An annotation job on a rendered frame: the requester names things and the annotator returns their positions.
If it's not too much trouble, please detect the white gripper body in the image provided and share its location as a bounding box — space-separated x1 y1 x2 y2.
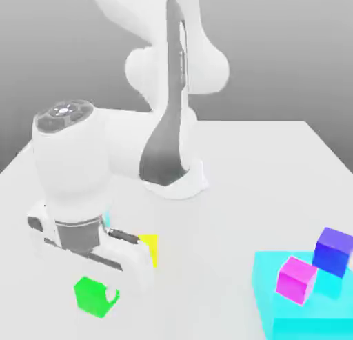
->
38 232 156 290

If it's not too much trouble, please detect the small green cube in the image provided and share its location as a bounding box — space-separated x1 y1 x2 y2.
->
73 275 121 319

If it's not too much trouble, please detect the small yellow cube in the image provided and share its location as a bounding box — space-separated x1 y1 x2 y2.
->
137 234 159 270

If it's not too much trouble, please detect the small magenta cube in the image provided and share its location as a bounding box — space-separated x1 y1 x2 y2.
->
275 255 319 307

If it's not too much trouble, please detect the small blue cube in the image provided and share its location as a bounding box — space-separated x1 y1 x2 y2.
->
312 226 353 279

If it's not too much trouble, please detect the large cyan box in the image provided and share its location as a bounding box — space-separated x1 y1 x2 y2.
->
252 250 353 340

